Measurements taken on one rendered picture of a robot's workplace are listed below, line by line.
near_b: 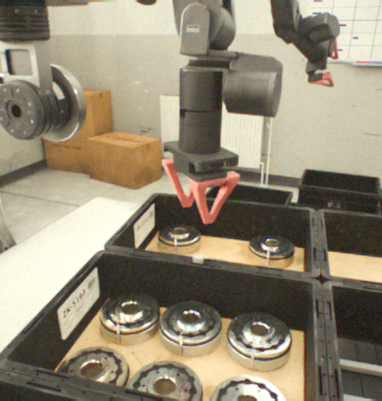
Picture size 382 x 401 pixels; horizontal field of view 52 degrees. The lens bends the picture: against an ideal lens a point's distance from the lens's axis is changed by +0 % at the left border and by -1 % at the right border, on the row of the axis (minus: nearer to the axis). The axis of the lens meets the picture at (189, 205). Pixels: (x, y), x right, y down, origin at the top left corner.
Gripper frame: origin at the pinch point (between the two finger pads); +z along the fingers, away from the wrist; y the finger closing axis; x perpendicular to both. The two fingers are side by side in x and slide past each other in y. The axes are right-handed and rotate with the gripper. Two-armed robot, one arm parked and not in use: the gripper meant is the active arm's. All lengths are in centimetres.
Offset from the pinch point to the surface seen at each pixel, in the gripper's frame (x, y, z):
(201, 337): 1.2, -4.5, 20.1
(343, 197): -130, 77, 52
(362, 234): -47, 5, 18
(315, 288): -16.2, -9.9, 13.0
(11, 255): 24, 68, 38
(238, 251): -22.8, 19.2, 23.7
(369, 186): -159, 84, 53
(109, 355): 15.0, -0.9, 20.7
